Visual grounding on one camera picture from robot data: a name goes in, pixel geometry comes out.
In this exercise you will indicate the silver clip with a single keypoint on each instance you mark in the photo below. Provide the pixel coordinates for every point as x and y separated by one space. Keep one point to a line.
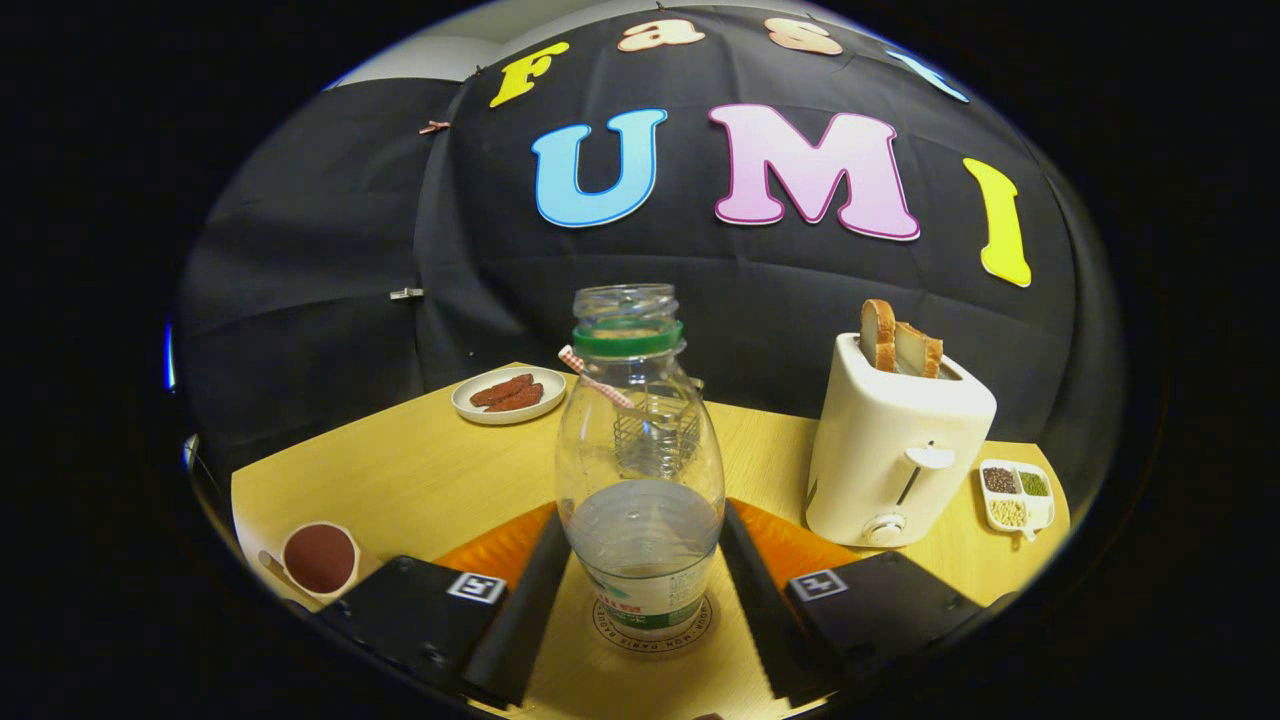
407 293

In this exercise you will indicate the red striped straw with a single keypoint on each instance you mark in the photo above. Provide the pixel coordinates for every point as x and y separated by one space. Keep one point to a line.
570 357

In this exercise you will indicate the clear plastic juice bottle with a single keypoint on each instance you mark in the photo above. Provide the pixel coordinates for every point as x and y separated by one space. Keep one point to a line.
640 550

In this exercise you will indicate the white divided bean dish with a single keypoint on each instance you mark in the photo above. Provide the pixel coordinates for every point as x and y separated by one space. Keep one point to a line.
1015 495

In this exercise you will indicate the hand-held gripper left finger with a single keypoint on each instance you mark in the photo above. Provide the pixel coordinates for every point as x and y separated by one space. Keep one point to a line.
520 620

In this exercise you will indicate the black backdrop cloth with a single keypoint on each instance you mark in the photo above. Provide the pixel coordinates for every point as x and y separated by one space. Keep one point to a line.
760 290

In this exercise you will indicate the white round plate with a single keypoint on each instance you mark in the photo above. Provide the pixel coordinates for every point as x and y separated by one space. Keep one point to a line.
465 405

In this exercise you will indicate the red clip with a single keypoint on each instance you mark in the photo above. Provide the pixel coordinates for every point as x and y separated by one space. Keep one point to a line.
435 127

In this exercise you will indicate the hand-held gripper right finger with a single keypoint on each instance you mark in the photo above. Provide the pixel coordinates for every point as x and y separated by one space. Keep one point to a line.
765 620

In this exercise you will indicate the red-brown sausage piece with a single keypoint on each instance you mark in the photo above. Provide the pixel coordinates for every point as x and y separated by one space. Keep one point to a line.
520 399
500 390

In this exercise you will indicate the wooden table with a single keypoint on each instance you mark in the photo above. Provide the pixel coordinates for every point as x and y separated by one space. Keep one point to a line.
420 470

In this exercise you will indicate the bread slice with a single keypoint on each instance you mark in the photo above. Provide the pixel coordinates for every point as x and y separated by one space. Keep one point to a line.
920 350
878 335

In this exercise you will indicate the white toaster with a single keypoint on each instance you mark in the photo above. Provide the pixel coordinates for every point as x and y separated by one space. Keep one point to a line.
880 440

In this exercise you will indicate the round cork coaster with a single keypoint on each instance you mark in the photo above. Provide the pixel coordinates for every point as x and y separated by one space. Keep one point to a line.
650 645

